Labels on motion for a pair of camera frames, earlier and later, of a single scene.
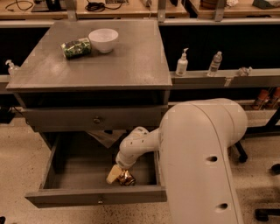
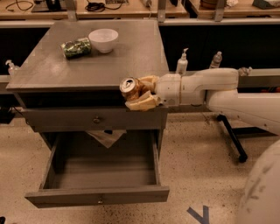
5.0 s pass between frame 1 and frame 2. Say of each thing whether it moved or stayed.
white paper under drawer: stayed
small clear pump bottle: stayed
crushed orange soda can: moved
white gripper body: moved
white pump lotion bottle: stayed
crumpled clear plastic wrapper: stayed
